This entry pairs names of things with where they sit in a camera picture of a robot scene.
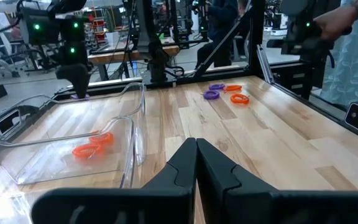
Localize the black aluminium rig frame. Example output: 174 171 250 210
51 0 358 147

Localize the clear plastic bin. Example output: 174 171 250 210
0 116 136 224
0 82 148 187

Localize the red storage shelf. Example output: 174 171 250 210
84 9 107 47

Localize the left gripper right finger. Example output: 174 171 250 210
197 138 358 224

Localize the person's hand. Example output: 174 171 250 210
314 6 354 41

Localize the silver aluminium rail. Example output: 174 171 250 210
255 45 275 85

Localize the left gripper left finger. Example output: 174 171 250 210
31 138 198 224

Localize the wooden workbench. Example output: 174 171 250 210
87 45 180 82

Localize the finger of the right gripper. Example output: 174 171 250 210
73 64 91 99
55 64 83 99

